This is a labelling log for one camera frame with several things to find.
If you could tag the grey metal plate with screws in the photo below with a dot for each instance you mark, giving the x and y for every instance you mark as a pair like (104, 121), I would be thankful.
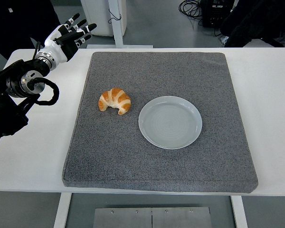
(133, 218)

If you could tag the pale grey round plate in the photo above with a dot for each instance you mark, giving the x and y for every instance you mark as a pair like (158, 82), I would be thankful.
(171, 123)

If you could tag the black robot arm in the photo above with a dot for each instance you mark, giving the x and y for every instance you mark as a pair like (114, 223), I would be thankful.
(4, 78)

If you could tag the white post with foot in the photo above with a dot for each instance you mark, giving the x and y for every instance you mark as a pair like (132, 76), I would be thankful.
(117, 31)

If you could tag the white table leg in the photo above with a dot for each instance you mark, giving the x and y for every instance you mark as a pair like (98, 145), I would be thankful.
(239, 213)
(61, 211)

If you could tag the person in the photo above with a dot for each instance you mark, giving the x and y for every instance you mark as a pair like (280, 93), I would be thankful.
(19, 19)

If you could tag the grey speckled mat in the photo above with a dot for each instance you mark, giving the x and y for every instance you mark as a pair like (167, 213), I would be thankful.
(156, 166)

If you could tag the black electronics box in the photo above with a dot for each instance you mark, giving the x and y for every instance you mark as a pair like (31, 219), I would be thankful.
(218, 14)

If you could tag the black jacket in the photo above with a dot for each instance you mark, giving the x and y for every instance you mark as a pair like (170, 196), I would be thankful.
(256, 21)

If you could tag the golden brown croissant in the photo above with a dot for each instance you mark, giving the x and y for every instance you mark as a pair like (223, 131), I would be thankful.
(114, 97)

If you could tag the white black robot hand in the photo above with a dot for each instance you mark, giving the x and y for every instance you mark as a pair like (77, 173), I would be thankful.
(55, 48)

